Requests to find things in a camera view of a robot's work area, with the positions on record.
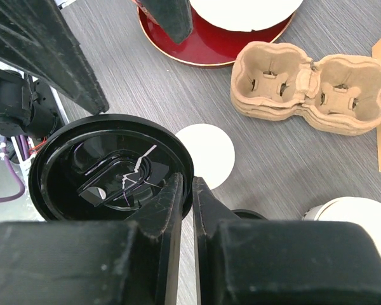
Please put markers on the white paper plate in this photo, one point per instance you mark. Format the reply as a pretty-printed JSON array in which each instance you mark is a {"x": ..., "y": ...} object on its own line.
[{"x": 245, "y": 15}]

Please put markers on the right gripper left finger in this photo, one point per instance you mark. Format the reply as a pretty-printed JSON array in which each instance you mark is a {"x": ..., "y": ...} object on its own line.
[{"x": 162, "y": 216}]

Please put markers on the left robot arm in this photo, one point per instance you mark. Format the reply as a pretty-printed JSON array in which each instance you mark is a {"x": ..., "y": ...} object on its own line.
[{"x": 20, "y": 112}]

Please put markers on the white paper cup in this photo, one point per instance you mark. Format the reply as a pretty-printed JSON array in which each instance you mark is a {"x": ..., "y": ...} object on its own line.
[{"x": 211, "y": 150}]

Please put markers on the brown cardboard cup carrier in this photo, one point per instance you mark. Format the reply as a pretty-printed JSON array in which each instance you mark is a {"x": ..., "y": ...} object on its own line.
[{"x": 337, "y": 94}]

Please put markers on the stack of black cup lids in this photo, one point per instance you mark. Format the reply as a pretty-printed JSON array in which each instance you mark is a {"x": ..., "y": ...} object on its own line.
[{"x": 248, "y": 214}]

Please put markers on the dark red round tray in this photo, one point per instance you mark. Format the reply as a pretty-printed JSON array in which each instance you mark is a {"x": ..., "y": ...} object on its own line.
[{"x": 207, "y": 45}]

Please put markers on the black cup lid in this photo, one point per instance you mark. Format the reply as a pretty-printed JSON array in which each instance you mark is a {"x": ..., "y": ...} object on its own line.
[{"x": 107, "y": 167}]

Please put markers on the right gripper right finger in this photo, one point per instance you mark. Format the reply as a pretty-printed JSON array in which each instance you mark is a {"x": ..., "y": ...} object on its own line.
[{"x": 208, "y": 210}]

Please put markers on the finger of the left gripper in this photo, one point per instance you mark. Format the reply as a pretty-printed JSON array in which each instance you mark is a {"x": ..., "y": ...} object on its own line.
[
  {"x": 173, "y": 16},
  {"x": 35, "y": 38}
]

